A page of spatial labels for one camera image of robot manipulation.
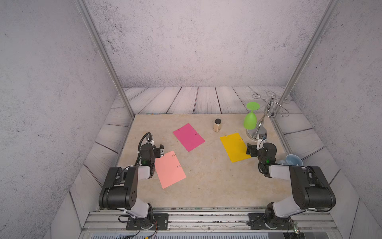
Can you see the magenta paper sheet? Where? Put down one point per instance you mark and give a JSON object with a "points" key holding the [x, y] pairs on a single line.
{"points": [[188, 137]]}

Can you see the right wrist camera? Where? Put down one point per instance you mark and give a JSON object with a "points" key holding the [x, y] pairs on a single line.
{"points": [[262, 139]]}

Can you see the left aluminium frame post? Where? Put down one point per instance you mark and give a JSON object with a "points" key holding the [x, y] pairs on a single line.
{"points": [[86, 15]]}

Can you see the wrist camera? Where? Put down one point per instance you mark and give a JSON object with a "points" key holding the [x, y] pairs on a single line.
{"points": [[262, 139], [159, 151]]}

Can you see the salmon pink paper sheet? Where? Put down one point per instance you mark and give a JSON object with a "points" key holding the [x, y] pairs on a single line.
{"points": [[169, 169]]}

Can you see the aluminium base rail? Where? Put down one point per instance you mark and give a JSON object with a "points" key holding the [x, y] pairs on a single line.
{"points": [[209, 223]]}

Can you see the chrome glass holder stand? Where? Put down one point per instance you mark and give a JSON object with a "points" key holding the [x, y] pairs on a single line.
{"points": [[269, 111]]}

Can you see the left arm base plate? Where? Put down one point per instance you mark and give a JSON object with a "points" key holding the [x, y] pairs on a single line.
{"points": [[156, 221]]}

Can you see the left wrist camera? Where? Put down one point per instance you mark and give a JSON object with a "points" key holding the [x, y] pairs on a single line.
{"points": [[159, 151]]}

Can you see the right aluminium frame post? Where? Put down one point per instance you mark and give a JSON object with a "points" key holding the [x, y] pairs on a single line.
{"points": [[316, 36]]}

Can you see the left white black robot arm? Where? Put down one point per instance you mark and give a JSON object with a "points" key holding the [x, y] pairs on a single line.
{"points": [[120, 188]]}

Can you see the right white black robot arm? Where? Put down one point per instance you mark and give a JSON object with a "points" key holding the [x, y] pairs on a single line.
{"points": [[310, 188]]}

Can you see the yellow paper sheet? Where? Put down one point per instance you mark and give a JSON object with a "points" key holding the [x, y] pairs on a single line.
{"points": [[235, 147]]}

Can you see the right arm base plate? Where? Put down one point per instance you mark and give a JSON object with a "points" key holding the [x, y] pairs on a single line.
{"points": [[260, 221]]}

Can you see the green plastic wine glass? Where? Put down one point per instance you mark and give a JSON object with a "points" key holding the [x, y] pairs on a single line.
{"points": [[250, 121]]}

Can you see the aluminium frame post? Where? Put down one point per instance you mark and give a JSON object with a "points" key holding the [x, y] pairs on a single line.
{"points": [[316, 36], [86, 15]]}

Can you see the small black-capped bottle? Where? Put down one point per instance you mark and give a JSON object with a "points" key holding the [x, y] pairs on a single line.
{"points": [[217, 125]]}

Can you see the light blue cup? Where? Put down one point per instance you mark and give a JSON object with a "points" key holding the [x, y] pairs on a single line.
{"points": [[291, 160]]}

